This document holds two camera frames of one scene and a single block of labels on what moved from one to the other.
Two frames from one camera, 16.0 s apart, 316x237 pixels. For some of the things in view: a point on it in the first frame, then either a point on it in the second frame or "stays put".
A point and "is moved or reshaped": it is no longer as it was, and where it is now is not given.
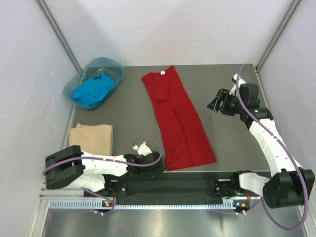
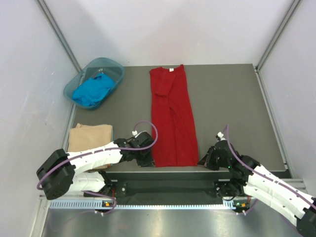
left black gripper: x=157 y=170 to x=148 y=162
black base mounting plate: x=167 y=188 stays put
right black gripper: x=224 y=96 to x=206 y=161
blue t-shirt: x=92 y=90 stays put
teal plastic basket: x=92 y=86 stays put
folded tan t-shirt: x=92 y=139 stays put
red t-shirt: x=186 y=142 is moved or reshaped
